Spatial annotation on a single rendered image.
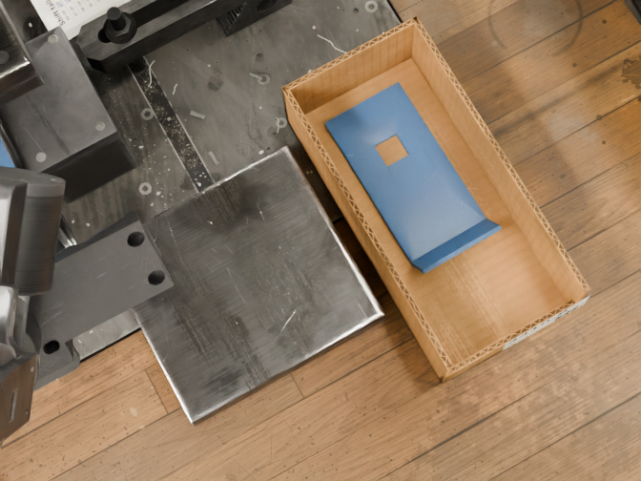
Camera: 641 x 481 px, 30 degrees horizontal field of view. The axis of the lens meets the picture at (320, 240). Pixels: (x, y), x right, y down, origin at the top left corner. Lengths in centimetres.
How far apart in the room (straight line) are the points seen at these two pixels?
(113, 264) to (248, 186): 29
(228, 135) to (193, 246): 10
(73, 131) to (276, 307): 20
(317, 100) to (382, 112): 5
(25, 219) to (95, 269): 8
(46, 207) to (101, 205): 37
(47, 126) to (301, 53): 23
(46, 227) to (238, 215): 34
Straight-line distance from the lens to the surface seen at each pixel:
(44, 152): 92
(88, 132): 92
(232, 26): 101
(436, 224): 95
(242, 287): 93
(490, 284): 95
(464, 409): 93
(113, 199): 99
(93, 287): 68
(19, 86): 79
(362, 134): 97
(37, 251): 62
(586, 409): 94
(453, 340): 93
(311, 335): 92
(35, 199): 62
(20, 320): 63
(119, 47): 95
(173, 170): 99
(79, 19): 100
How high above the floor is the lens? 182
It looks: 75 degrees down
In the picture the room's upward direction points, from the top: 9 degrees counter-clockwise
